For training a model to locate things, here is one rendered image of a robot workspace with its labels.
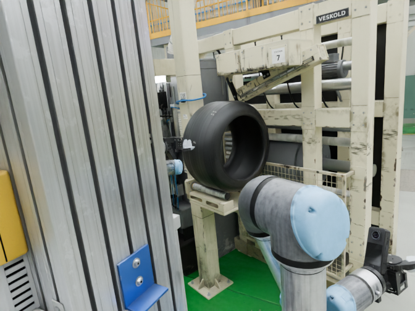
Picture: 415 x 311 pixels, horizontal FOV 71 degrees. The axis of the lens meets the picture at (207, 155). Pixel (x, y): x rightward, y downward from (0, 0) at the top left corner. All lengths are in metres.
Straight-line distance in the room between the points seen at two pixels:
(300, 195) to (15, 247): 0.45
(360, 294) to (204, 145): 1.12
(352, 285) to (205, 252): 1.66
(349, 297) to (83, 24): 0.74
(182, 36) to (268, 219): 1.65
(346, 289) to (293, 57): 1.32
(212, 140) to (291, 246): 1.16
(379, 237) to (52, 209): 0.75
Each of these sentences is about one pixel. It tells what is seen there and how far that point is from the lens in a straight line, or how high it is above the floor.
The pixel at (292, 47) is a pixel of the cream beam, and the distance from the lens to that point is 1.81.
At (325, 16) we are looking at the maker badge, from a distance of 2.04.
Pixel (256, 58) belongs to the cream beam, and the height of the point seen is 1.71.
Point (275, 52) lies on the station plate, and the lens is 1.83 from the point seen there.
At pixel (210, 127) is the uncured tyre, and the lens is 1.66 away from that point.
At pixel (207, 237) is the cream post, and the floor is 0.45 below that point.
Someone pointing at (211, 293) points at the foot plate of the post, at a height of 0.01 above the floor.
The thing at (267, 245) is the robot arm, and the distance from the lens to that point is 0.71.
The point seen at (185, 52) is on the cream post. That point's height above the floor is 1.80.
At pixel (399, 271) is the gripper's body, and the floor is 1.05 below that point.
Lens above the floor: 1.55
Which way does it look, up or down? 13 degrees down
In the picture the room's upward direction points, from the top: 6 degrees counter-clockwise
